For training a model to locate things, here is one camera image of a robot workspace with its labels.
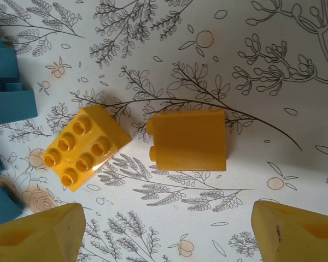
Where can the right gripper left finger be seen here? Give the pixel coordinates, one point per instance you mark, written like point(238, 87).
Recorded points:
point(38, 237)

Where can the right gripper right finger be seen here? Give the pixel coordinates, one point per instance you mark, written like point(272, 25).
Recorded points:
point(298, 237)

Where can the long blue lego brick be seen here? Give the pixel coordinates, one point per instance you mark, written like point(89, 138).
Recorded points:
point(11, 106)
point(1, 61)
point(2, 204)

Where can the yellow studded lego brick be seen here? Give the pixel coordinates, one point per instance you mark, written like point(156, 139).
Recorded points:
point(82, 150)

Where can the yellow sloped lego brick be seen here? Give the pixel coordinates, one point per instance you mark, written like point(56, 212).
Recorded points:
point(188, 142)

